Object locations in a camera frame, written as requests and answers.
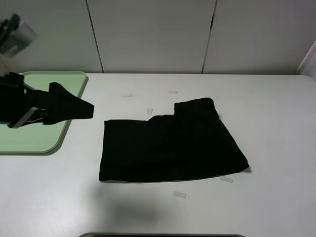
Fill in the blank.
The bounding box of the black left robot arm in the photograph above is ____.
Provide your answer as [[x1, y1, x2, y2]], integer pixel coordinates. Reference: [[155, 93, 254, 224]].
[[0, 72, 94, 128]]

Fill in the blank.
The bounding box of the black short sleeve shirt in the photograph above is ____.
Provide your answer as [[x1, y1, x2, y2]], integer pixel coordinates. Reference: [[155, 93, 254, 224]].
[[99, 98, 249, 183]]

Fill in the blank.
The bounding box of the clear tape strip front right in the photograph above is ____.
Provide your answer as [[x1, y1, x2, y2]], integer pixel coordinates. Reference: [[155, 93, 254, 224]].
[[220, 176, 233, 183]]

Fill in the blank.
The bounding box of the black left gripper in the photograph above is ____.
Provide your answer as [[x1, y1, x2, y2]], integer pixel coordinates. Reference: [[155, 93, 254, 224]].
[[8, 82, 94, 128]]

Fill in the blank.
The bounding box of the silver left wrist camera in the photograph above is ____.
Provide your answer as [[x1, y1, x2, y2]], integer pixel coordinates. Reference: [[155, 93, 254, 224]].
[[0, 13, 37, 58]]

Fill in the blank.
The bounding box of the light green tray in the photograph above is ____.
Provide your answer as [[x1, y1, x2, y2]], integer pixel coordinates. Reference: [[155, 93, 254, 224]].
[[0, 71, 89, 156]]

